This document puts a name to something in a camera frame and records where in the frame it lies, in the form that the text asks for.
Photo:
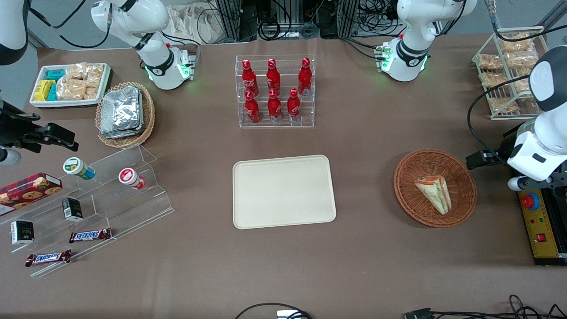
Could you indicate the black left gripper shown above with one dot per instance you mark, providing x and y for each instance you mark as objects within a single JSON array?
[{"x": 504, "y": 149}]

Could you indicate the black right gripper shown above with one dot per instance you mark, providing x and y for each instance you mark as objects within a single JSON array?
[{"x": 12, "y": 133}]

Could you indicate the triangle sandwich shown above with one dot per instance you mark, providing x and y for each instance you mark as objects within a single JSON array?
[{"x": 436, "y": 192}]

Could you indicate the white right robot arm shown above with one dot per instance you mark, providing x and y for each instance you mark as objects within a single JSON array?
[{"x": 150, "y": 31}]

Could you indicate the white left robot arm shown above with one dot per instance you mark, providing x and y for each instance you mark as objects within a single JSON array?
[{"x": 412, "y": 26}]

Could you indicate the white rectangular snack tray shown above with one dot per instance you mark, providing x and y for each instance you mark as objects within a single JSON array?
[{"x": 37, "y": 103}]

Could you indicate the brown wicker basket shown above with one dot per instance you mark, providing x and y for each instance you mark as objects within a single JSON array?
[{"x": 416, "y": 208}]

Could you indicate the light wicker basket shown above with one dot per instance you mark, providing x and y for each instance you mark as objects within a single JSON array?
[{"x": 148, "y": 119}]

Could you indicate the cream plastic tray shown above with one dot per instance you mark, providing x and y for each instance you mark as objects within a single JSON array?
[{"x": 283, "y": 191}]

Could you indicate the green lid cup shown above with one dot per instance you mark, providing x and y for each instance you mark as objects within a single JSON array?
[{"x": 75, "y": 167}]

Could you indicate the teal snack pack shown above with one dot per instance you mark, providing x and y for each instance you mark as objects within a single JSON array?
[
  {"x": 55, "y": 75},
  {"x": 52, "y": 92}
]

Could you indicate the clear bag of crackers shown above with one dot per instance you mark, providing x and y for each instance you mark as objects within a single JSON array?
[
  {"x": 95, "y": 73},
  {"x": 91, "y": 89},
  {"x": 71, "y": 89},
  {"x": 76, "y": 71}
]

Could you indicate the yellow snack pack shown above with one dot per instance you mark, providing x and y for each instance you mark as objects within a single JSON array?
[{"x": 43, "y": 90}]

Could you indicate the bagged fried snack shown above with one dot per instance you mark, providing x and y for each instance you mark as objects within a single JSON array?
[
  {"x": 520, "y": 60},
  {"x": 494, "y": 79},
  {"x": 502, "y": 105},
  {"x": 489, "y": 62},
  {"x": 516, "y": 43},
  {"x": 522, "y": 86}
]

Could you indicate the red plaid cookie box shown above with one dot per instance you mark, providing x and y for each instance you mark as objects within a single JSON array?
[{"x": 26, "y": 190}]

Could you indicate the silver foil packet stack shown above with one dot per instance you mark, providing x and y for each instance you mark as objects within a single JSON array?
[{"x": 122, "y": 113}]

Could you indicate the small black box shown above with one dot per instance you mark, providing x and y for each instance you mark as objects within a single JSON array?
[
  {"x": 72, "y": 209},
  {"x": 22, "y": 232}
]

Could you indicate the red lid cup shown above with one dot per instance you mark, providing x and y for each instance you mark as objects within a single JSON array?
[{"x": 129, "y": 177}]

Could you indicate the yellow emergency stop box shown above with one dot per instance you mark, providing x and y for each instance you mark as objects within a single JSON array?
[{"x": 542, "y": 221}]

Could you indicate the Snickers chocolate bar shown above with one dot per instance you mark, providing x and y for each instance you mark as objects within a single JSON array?
[
  {"x": 90, "y": 235},
  {"x": 48, "y": 258}
]

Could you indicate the clear acrylic step shelf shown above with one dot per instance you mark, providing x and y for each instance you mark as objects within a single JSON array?
[{"x": 133, "y": 212}]

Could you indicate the white cloth bag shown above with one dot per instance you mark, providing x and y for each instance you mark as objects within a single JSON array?
[{"x": 190, "y": 22}]

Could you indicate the red cola bottle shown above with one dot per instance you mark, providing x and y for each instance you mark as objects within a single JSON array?
[
  {"x": 249, "y": 79},
  {"x": 293, "y": 106},
  {"x": 273, "y": 77},
  {"x": 252, "y": 110},
  {"x": 304, "y": 77},
  {"x": 274, "y": 108}
]

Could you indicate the clear acrylic bottle rack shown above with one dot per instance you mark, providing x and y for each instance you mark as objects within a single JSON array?
[{"x": 274, "y": 125}]

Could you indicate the small white device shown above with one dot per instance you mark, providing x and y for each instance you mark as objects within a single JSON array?
[{"x": 288, "y": 314}]

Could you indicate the black metal rail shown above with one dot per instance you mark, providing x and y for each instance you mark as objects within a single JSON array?
[{"x": 559, "y": 221}]

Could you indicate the aluminium frame post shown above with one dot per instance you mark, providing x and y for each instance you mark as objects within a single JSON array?
[
  {"x": 347, "y": 17},
  {"x": 228, "y": 20}
]

